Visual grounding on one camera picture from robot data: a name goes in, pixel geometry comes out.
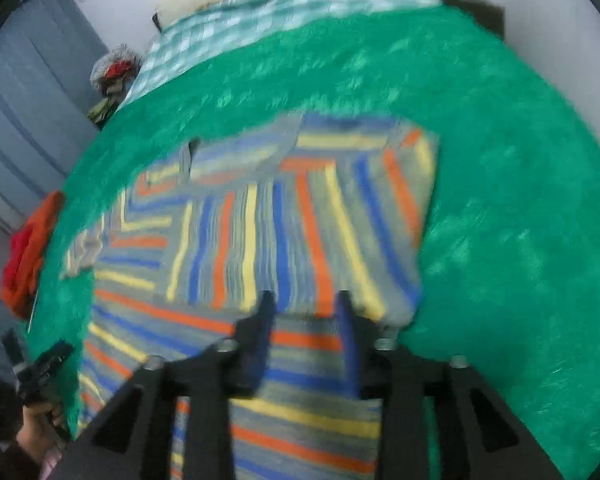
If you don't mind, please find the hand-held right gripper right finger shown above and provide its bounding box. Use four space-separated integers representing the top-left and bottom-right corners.
336 290 565 480

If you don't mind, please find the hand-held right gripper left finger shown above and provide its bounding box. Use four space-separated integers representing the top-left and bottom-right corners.
48 290 276 480

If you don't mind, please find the striped multicolour shirt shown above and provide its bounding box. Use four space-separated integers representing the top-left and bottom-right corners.
60 112 440 480

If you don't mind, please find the pile of dark clothes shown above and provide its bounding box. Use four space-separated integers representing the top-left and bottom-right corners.
87 43 143 131

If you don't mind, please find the person's left hand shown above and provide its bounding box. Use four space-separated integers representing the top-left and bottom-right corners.
16 401 67 465

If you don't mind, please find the red orange cloth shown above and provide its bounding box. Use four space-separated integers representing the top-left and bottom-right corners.
0 191 65 319

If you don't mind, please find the green fuzzy blanket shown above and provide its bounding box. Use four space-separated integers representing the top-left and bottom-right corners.
22 2 600 478

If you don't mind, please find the grey wardrobe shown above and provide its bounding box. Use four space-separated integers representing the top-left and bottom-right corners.
0 0 112 241

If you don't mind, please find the green checked bed sheet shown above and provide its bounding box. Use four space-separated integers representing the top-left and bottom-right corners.
114 0 443 111

